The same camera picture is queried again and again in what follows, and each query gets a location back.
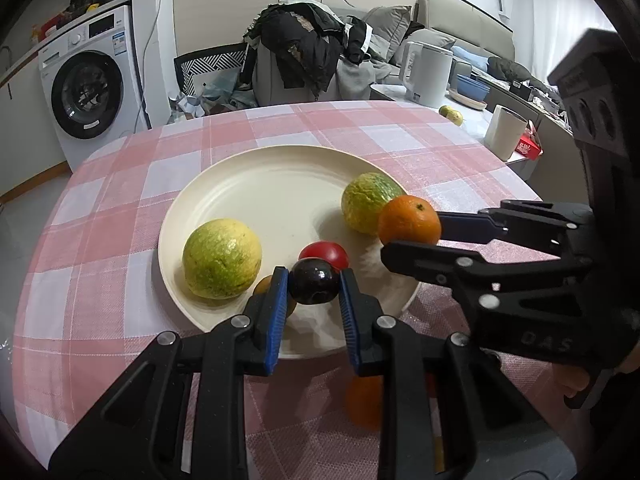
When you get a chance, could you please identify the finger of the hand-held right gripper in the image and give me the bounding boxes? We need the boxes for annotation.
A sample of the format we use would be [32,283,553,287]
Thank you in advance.
[435,199,597,257]
[381,239,595,307]

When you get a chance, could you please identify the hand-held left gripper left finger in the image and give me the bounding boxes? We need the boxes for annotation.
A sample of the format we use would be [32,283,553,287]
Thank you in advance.
[47,266,291,480]

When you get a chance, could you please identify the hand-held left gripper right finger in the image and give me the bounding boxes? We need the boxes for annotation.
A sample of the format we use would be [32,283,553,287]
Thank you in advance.
[337,267,547,480]

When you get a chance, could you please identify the small brown fruit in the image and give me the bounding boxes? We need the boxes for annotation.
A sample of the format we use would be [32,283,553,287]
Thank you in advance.
[252,274,297,319]

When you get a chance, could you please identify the orange mandarin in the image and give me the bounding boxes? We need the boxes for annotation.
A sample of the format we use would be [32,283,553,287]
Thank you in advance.
[345,374,385,431]
[377,195,443,247]

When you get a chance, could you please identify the dark purple plum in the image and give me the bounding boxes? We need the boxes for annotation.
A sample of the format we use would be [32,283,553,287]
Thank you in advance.
[288,257,342,306]

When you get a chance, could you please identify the red tomato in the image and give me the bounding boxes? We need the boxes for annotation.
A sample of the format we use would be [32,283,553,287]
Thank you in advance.
[298,240,350,274]

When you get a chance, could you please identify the yellow green citrus fruit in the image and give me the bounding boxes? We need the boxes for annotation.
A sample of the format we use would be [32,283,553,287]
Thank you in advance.
[181,218,263,301]

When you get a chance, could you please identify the cream round plate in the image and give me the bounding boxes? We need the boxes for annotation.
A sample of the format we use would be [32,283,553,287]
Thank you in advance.
[158,145,424,360]

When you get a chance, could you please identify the person's right hand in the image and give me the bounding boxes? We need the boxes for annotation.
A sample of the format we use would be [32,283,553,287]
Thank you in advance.
[552,341,640,402]

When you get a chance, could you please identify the red box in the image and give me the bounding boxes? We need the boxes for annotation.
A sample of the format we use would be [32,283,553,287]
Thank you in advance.
[514,127,544,157]

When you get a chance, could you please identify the beige cup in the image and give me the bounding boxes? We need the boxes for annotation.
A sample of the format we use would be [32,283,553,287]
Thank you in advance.
[483,104,530,162]

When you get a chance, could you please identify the white side table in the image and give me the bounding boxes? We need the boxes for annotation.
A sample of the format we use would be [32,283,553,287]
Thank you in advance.
[370,82,577,163]

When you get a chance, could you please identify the blue bowls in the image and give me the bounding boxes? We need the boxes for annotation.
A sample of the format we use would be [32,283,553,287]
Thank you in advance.
[455,73,494,104]

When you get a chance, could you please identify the white electric kettle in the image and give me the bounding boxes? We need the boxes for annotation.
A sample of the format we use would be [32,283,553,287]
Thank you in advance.
[398,40,454,109]

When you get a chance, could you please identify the pink checked tablecloth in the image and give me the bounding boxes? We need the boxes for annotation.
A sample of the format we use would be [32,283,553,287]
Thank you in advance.
[12,100,571,480]

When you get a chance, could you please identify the grey sofa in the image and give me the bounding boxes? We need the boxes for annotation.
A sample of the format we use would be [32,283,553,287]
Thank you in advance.
[340,0,567,111]

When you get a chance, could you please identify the grey cushion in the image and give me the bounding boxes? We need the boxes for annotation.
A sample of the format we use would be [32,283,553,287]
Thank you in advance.
[362,5,414,66]

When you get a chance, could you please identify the pile of dark clothes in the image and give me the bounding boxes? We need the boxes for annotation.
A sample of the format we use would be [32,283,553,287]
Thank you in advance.
[242,2,374,104]

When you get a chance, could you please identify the black white patterned bag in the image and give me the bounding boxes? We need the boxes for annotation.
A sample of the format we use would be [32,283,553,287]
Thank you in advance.
[173,42,251,111]

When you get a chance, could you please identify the white washing machine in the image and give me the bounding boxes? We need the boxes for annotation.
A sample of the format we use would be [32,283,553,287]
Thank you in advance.
[38,4,151,174]

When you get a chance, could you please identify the kitchen counter cabinet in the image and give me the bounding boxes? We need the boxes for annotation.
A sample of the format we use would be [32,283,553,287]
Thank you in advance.
[0,35,72,197]

